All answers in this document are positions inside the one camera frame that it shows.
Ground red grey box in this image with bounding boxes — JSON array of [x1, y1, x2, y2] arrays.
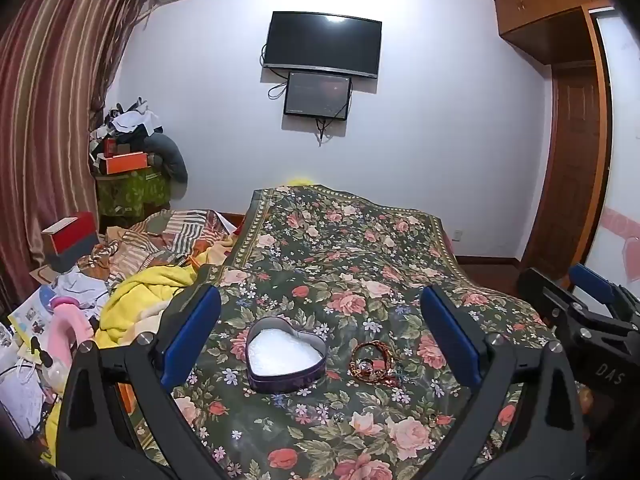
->
[[40, 211, 99, 274]]

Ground braided red gold bracelet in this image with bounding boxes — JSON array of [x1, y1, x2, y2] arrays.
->
[[349, 341, 397, 384]]

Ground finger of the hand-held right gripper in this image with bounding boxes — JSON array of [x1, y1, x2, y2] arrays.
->
[[569, 263, 640, 322], [517, 267, 638, 346]]

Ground wooden door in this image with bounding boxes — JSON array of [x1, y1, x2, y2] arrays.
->
[[519, 61, 614, 287]]

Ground white grey cloth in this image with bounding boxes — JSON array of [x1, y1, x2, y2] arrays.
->
[[54, 267, 109, 312]]

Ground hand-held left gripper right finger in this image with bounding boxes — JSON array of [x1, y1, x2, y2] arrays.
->
[[412, 284, 588, 480]]

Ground white plastic bag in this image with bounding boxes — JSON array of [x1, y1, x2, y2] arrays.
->
[[0, 354, 57, 437]]

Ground purple heart-shaped tin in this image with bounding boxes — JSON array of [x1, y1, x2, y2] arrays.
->
[[244, 316, 329, 395]]

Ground printed booklet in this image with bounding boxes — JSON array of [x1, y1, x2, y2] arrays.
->
[[7, 287, 57, 342]]

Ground green cloth covered cabinet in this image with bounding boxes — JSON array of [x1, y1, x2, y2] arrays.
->
[[94, 167, 172, 219]]

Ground pile of clothes and papers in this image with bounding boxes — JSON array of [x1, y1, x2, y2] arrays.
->
[[89, 96, 167, 156]]

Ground striped brown curtain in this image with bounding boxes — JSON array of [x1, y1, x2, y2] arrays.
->
[[0, 0, 162, 311]]

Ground yellow blanket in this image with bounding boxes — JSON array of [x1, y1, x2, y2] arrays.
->
[[40, 262, 202, 467]]

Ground white wardrobe panel pink print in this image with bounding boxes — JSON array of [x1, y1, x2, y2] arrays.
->
[[582, 7, 640, 297]]

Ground orange box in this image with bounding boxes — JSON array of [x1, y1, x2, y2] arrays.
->
[[97, 152, 151, 175]]

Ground dark floral bedspread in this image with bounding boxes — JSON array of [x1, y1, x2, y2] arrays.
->
[[145, 184, 597, 480]]

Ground striped patchwork quilt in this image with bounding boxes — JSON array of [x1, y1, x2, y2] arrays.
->
[[77, 208, 242, 287]]

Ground wooden overhead cabinet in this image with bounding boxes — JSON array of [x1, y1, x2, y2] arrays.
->
[[493, 0, 620, 67]]

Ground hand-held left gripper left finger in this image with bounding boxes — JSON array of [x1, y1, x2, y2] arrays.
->
[[52, 284, 228, 480]]

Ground black wall television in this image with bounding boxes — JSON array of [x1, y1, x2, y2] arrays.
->
[[263, 10, 384, 80]]

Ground small black monitor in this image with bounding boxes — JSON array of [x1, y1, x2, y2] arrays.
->
[[283, 71, 353, 122]]

